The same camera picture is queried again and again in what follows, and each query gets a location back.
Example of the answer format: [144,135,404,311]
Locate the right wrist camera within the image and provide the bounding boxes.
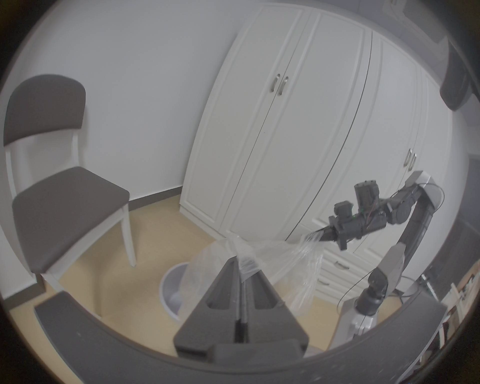
[334,202,355,226]

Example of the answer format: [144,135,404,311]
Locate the clear plastic bag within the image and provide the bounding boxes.
[179,225,332,331]

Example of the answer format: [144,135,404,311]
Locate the white chair dark grey cushions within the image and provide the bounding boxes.
[3,74,137,291]

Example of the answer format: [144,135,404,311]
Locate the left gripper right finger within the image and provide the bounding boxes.
[240,270,310,355]

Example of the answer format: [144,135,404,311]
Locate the black cable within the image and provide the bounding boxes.
[337,267,381,312]

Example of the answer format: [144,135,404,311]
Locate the white trash bin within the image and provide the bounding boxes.
[159,262,196,322]

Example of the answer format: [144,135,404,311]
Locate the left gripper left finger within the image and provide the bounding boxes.
[173,257,241,364]

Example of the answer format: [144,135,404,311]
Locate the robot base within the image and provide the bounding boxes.
[329,295,380,350]

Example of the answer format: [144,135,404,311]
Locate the white wardrobe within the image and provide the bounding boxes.
[179,2,469,305]

